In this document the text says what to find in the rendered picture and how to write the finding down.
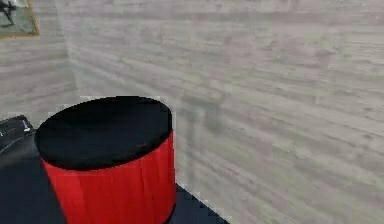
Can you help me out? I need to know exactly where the red round lamp shade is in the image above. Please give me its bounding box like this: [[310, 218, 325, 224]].
[[34, 95, 177, 224]]

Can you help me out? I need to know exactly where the black table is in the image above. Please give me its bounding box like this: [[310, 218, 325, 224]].
[[0, 114, 231, 224]]

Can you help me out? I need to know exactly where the gold framed wall picture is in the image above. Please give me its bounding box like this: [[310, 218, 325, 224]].
[[0, 0, 40, 39]]

